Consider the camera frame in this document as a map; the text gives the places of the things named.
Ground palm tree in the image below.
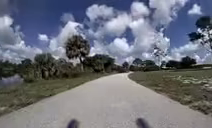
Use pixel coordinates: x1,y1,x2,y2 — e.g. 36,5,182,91
64,34,92,73

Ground pale grey paved path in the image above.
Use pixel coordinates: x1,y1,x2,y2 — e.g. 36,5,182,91
0,71,212,128

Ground thin sparse tree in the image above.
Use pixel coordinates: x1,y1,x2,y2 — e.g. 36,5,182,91
150,33,170,70

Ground row of trees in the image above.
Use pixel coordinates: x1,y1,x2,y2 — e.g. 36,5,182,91
0,52,199,82

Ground dry grass with pale patches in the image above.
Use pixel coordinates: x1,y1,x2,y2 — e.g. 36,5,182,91
127,67,212,120

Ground robot's own part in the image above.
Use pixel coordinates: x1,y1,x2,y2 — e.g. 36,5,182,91
66,118,81,128
136,117,151,128

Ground dry grass with sandy patches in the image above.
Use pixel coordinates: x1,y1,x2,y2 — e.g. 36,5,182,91
0,71,112,120

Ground tall thin-trunked tree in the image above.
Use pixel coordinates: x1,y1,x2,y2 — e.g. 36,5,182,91
188,15,212,70

